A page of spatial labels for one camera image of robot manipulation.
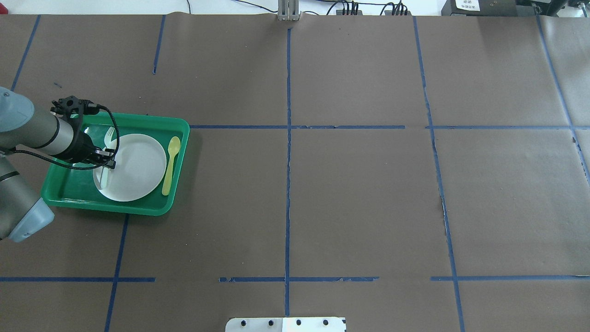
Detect green plastic tray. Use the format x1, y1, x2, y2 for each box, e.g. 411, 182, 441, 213
41, 113, 190, 216

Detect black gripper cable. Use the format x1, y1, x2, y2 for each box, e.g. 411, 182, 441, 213
8, 104, 120, 171

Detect yellow plastic spoon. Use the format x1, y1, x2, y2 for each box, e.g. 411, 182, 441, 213
161, 136, 181, 196

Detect white metal plate bottom edge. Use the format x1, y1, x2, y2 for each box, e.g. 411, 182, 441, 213
225, 316, 347, 332

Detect white plastic fork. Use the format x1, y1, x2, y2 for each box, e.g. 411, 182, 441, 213
99, 126, 115, 190

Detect white round plate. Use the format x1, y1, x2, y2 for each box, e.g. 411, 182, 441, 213
93, 134, 167, 202

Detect vertical blue tape strip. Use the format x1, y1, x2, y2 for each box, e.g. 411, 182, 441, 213
284, 28, 293, 317

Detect black box with label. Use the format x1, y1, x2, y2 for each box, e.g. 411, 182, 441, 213
441, 0, 518, 17

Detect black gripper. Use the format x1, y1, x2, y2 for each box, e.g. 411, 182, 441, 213
51, 96, 116, 168

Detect black power strip right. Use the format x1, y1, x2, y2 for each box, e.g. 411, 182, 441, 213
379, 0, 411, 16

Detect brown paper table cover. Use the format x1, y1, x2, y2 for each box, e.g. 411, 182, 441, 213
1, 12, 589, 332

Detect horizontal blue tape strip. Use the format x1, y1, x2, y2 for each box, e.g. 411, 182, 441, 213
189, 125, 590, 130

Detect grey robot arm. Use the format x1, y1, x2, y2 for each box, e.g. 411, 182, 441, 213
0, 88, 120, 243

